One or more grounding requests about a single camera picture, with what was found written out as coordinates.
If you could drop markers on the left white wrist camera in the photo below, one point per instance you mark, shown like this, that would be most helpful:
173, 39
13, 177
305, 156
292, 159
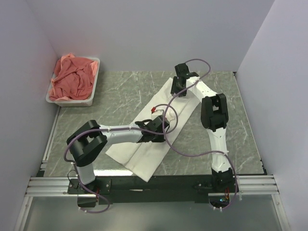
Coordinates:
156, 112

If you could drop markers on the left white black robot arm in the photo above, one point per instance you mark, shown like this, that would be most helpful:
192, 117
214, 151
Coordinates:
88, 141

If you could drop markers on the aluminium rail frame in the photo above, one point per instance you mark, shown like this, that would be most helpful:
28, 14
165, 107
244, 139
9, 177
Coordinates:
58, 187

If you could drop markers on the pink t shirt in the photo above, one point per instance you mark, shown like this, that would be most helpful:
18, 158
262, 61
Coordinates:
72, 80

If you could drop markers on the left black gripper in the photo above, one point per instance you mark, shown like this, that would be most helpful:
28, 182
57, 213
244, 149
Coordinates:
159, 139

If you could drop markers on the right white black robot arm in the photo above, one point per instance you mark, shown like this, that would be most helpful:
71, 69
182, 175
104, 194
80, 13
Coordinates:
214, 117

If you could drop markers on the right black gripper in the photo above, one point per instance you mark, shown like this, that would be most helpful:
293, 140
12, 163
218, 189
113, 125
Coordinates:
173, 88

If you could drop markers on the white t shirt red print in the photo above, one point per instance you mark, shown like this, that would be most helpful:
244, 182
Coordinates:
144, 157

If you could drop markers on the white plastic bin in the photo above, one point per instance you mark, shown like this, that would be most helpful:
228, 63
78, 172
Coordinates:
72, 102

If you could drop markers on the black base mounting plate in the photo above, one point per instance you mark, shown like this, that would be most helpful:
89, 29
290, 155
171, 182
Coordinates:
132, 189

